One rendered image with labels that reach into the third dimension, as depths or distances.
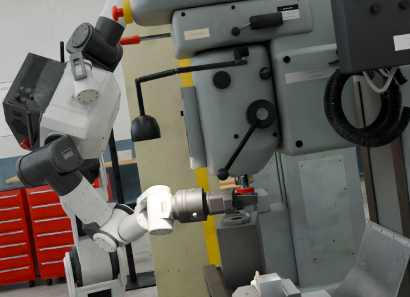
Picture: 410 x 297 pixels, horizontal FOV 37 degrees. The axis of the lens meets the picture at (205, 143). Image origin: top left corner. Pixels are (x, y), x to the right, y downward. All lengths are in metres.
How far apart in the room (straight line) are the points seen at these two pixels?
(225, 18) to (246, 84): 0.17
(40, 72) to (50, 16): 8.95
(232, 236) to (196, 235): 1.49
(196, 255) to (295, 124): 1.98
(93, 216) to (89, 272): 0.40
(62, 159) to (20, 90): 0.27
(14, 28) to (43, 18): 0.49
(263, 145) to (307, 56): 0.24
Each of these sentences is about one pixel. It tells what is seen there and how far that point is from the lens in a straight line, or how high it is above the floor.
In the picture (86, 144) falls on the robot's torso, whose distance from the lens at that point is 1.83.
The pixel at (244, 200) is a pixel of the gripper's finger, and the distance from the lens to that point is 1.59.
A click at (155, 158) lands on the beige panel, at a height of 1.27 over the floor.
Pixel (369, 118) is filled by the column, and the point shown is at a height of 1.40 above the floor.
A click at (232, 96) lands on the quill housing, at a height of 1.51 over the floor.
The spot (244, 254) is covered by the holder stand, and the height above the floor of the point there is 1.04.
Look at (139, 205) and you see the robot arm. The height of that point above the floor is 1.26.
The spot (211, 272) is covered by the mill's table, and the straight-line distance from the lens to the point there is 2.14.
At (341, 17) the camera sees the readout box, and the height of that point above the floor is 1.63.
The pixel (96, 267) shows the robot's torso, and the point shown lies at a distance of 2.18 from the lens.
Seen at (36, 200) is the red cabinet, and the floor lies 0.86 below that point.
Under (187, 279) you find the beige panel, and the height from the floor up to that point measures 0.60.
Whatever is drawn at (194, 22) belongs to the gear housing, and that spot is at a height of 1.69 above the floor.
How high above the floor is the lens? 1.48
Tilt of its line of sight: 3 degrees down
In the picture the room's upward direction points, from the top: 9 degrees counter-clockwise
